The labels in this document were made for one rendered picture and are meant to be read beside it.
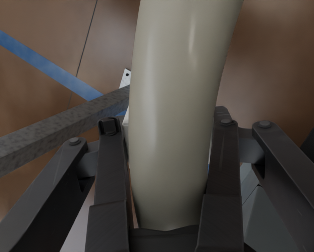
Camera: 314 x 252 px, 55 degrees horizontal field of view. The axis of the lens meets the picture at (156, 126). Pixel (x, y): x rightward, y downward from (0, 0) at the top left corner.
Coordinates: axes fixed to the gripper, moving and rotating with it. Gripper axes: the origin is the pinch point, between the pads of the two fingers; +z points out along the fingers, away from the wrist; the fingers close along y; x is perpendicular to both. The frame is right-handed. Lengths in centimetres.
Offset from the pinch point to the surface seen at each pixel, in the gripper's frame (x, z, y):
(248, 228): -57, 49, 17
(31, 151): -35, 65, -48
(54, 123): -31, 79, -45
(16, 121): -65, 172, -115
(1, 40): -10, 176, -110
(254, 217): -58, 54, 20
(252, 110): -48, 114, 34
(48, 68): -28, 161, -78
